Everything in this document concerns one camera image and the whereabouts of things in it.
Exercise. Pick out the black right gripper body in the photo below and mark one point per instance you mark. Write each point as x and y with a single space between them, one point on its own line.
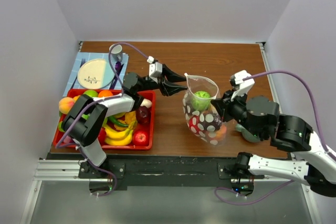
234 108

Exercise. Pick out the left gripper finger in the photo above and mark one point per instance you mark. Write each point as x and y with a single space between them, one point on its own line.
168 89
169 76

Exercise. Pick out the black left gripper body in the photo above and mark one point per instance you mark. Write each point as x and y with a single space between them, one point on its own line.
149 84

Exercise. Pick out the bumpy green custard apple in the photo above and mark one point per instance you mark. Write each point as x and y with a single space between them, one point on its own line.
200 100

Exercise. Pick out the clear polka dot zip bag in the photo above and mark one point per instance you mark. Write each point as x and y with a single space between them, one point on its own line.
208 118

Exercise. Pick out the peach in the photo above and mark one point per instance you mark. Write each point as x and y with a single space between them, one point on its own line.
221 133
65 105

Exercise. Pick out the red tomato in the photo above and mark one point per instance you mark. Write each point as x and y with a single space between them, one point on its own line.
195 125

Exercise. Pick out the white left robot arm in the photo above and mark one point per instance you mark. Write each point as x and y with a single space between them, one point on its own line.
85 119

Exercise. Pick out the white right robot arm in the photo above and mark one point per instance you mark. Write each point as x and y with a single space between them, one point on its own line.
262 118

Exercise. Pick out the white radish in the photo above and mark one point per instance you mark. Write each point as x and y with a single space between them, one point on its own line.
146 103

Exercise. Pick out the teal ceramic mug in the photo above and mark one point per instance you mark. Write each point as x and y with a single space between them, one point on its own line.
246 134

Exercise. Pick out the purple plastic spoon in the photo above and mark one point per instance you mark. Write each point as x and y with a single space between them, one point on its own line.
118 68

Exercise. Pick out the orange fruit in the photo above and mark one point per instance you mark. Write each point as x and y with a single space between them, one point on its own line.
105 93

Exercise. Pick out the grey cup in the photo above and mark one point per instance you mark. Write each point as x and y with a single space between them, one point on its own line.
116 52

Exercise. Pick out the red plastic tray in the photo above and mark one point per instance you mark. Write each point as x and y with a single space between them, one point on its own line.
148 128

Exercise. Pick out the green chili pepper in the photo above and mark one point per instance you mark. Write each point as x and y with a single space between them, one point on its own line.
116 122

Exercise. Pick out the cream and blue plate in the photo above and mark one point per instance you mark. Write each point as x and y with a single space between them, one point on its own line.
95 74

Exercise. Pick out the red apple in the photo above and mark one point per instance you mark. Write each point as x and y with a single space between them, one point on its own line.
140 138

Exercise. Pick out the yellow banana bunch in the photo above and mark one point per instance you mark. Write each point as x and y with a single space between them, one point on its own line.
119 138

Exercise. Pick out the peach at tray corner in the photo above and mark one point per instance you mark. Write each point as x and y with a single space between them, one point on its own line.
65 105

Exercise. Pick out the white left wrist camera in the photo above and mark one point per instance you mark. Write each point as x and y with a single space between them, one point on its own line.
155 68

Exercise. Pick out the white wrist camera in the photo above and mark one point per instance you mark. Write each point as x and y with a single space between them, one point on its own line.
240 85
155 68

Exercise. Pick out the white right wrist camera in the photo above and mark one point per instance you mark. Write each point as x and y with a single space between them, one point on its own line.
240 85

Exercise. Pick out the aluminium frame rail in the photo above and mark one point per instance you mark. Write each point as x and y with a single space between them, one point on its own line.
67 169

